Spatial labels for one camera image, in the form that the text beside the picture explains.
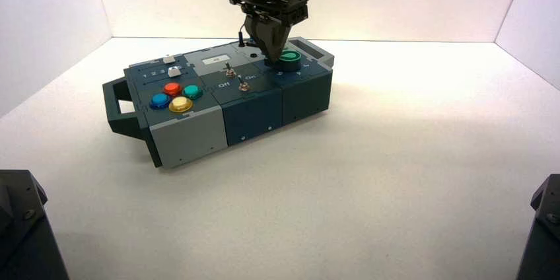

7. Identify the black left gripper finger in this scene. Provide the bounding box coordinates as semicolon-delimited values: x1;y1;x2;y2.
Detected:
243;15;275;63
265;18;293;66

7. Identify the green rotary knob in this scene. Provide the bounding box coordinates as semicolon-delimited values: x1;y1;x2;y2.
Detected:
274;50;302;73

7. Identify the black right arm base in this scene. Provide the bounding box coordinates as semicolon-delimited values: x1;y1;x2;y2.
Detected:
516;174;560;280

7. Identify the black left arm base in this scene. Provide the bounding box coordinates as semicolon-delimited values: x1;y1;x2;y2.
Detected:
0;168;70;280

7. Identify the grey and teal control box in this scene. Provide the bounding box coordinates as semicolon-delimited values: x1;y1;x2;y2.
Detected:
102;36;335;170

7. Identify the teal round push button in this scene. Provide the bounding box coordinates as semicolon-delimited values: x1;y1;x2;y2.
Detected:
182;85;203;100

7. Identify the red round push button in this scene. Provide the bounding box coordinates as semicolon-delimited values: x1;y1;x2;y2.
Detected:
163;82;184;97

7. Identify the yellow round push button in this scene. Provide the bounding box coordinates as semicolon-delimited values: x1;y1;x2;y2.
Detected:
168;96;195;114

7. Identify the blue round push button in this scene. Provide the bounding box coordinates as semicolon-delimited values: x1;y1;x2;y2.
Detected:
149;92;172;110

